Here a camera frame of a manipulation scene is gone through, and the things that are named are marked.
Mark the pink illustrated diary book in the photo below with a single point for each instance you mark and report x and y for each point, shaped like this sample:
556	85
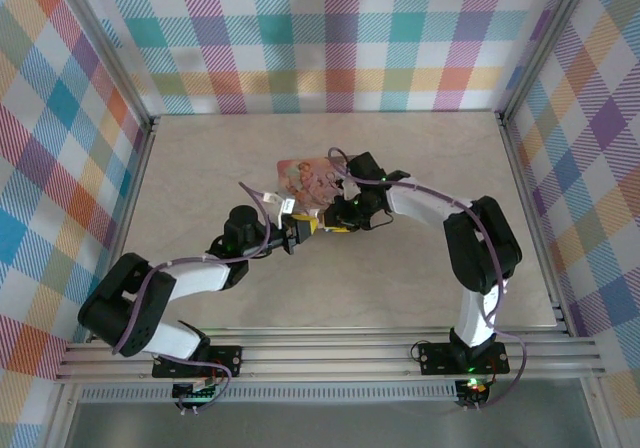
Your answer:
310	180

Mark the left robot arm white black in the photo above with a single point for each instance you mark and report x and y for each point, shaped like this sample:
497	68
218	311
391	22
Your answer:
200	275

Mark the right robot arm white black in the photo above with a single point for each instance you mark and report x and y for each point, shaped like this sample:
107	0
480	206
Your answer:
425	203

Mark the aluminium extrusion base rails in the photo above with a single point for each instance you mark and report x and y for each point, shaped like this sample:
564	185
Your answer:
325	363

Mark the grey metal sheet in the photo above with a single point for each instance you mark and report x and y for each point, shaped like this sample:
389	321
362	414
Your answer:
325	425

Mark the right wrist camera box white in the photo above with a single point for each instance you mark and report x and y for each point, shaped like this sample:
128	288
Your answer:
348	186

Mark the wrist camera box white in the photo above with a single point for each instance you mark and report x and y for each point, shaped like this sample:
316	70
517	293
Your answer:
348	186
277	204

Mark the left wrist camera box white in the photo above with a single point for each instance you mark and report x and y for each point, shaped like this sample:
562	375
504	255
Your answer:
277	204

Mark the aluminium table side rail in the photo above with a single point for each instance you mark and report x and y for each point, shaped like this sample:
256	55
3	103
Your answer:
125	218
524	193

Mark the plaid fabric wall panel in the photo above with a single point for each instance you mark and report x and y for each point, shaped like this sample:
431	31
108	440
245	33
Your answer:
325	43
600	168
40	168

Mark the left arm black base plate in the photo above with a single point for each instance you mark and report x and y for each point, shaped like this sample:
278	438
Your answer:
225	360

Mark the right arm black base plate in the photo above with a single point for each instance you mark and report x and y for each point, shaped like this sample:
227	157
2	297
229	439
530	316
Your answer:
435	358

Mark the aluminium corner frame post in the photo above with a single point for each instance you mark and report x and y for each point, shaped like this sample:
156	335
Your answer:
107	48
545	43

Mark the aluminium short frame post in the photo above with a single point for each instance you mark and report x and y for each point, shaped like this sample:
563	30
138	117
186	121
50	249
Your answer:
57	418
602	418

